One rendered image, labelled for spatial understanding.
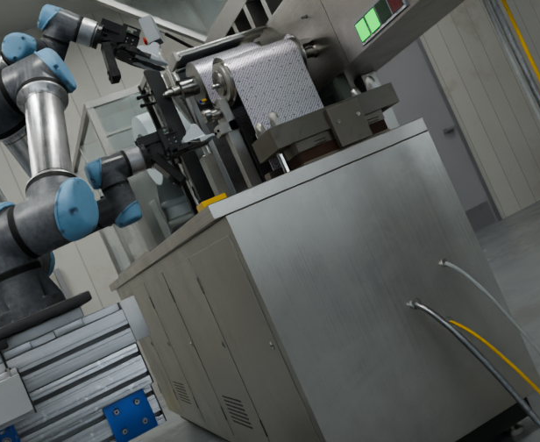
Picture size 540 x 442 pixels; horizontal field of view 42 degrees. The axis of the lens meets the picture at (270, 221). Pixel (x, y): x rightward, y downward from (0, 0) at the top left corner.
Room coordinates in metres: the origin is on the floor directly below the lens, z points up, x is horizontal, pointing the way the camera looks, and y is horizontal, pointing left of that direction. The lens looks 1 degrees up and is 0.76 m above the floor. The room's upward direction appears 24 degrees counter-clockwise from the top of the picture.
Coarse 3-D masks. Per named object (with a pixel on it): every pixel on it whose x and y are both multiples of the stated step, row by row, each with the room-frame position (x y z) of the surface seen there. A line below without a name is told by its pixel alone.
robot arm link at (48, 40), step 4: (44, 36) 1.90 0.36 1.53; (48, 36) 1.89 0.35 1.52; (44, 40) 1.90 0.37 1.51; (48, 40) 1.89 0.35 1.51; (52, 40) 1.89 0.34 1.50; (56, 40) 1.89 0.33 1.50; (60, 40) 1.90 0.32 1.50; (48, 44) 1.87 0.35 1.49; (52, 44) 1.89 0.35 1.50; (56, 44) 1.90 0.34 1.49; (60, 44) 1.90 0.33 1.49; (64, 44) 1.91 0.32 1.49; (68, 44) 1.93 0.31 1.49; (52, 48) 1.88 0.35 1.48; (56, 48) 1.90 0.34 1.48; (60, 48) 1.91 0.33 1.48; (64, 48) 1.92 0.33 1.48; (56, 52) 1.90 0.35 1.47; (60, 52) 1.91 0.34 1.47; (64, 52) 1.92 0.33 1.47; (60, 56) 1.92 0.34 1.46; (64, 56) 1.93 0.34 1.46; (64, 60) 1.95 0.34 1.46
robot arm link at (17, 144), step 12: (0, 96) 1.60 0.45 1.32; (0, 108) 1.61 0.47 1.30; (0, 120) 1.63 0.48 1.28; (12, 120) 1.65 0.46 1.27; (24, 120) 1.68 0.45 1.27; (0, 132) 1.65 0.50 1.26; (12, 132) 1.66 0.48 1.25; (24, 132) 1.69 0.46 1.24; (12, 144) 1.68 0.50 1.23; (24, 144) 1.69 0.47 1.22; (24, 156) 1.71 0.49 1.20; (24, 168) 1.74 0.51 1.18; (96, 228) 1.86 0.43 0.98
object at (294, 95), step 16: (288, 80) 2.07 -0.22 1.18; (304, 80) 2.09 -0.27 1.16; (240, 96) 2.01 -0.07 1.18; (256, 96) 2.03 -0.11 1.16; (272, 96) 2.05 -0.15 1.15; (288, 96) 2.06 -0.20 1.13; (304, 96) 2.08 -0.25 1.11; (256, 112) 2.02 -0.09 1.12; (288, 112) 2.06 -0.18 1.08; (304, 112) 2.07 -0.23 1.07
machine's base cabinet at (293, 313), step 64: (320, 192) 1.77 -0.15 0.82; (384, 192) 1.83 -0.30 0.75; (448, 192) 1.89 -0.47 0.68; (192, 256) 2.11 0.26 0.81; (256, 256) 1.69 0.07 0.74; (320, 256) 1.74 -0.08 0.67; (384, 256) 1.80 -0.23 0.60; (448, 256) 1.86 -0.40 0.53; (192, 320) 2.48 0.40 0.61; (256, 320) 1.78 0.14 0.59; (320, 320) 1.72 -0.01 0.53; (384, 320) 1.77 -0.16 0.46; (192, 384) 2.99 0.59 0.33; (256, 384) 2.04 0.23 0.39; (320, 384) 1.70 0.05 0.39; (384, 384) 1.75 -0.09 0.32; (448, 384) 1.81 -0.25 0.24; (512, 384) 1.87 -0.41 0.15
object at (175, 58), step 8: (240, 32) 2.37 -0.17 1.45; (248, 32) 2.38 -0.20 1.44; (256, 32) 2.43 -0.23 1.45; (216, 40) 2.34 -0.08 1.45; (224, 40) 2.35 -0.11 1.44; (232, 40) 2.37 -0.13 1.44; (240, 40) 2.40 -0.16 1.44; (248, 40) 2.46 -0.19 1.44; (192, 48) 2.31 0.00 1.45; (200, 48) 2.32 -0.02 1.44; (208, 48) 2.33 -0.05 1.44; (216, 48) 2.37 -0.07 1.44; (224, 48) 2.41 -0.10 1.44; (176, 56) 2.28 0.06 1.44; (184, 56) 2.30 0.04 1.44; (192, 56) 2.34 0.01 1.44; (200, 56) 2.38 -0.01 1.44; (168, 64) 2.36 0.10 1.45; (176, 64) 2.31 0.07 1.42
